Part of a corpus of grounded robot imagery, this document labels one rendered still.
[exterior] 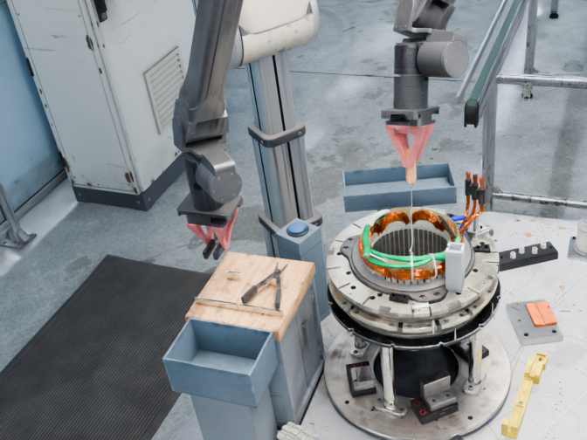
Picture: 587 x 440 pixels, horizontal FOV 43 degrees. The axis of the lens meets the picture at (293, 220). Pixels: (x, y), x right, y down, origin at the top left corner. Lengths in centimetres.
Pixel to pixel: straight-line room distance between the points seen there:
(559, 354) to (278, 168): 74
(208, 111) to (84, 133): 251
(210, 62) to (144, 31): 252
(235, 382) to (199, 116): 46
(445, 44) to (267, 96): 57
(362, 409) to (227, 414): 29
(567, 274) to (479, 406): 48
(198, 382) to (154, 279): 195
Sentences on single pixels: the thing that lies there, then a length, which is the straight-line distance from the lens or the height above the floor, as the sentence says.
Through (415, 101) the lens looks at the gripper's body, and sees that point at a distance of 125.
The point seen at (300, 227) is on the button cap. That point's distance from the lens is 161.
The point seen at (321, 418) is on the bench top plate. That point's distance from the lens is 156.
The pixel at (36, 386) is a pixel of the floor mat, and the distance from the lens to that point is 299.
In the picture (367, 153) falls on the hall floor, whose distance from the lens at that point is 391.
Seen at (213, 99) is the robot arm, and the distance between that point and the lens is 116.
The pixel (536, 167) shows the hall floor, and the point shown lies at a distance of 377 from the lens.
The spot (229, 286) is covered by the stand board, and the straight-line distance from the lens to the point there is 145.
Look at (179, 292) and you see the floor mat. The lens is 316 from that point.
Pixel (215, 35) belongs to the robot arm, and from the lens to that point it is 107.
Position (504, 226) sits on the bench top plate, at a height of 78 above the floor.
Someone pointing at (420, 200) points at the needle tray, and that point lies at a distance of 167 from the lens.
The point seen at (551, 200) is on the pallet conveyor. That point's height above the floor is 15.
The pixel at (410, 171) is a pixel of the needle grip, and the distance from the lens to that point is 128.
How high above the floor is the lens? 198
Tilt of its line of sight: 35 degrees down
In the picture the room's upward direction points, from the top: 9 degrees counter-clockwise
